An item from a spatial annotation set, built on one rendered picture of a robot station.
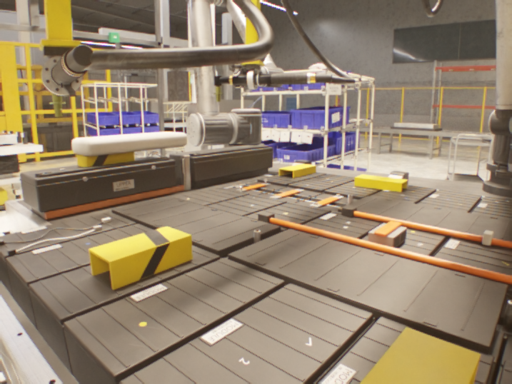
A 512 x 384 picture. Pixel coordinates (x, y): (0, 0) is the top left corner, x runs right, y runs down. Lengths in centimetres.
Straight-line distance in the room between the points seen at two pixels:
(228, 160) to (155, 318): 93
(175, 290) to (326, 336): 23
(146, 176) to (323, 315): 78
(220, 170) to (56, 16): 72
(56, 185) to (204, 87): 136
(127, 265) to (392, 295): 38
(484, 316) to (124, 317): 45
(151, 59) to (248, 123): 173
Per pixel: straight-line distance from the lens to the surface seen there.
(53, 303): 56
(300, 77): 149
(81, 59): 59
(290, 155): 361
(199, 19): 230
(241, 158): 138
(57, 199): 101
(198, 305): 50
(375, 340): 44
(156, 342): 44
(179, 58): 54
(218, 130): 213
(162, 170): 115
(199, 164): 124
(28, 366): 48
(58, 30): 90
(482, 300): 57
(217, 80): 160
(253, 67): 153
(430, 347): 37
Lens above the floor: 126
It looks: 13 degrees down
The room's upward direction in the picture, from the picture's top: straight up
